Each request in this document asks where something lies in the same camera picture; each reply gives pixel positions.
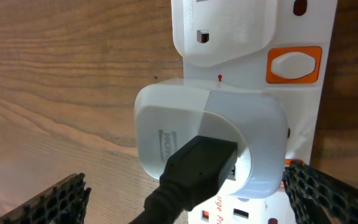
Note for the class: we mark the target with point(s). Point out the white plug on strip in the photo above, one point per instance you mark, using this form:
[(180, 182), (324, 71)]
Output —
[(207, 33)]

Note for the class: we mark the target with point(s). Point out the white power strip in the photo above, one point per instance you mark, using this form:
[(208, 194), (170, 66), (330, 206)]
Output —
[(291, 67)]

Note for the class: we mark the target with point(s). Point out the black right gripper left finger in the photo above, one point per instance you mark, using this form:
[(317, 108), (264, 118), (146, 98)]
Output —
[(63, 203)]

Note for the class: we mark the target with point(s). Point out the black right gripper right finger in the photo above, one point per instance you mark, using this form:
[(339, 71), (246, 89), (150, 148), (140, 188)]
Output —
[(315, 196)]

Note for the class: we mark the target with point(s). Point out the white USB charger adapter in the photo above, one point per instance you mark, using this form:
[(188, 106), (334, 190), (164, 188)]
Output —
[(169, 114)]

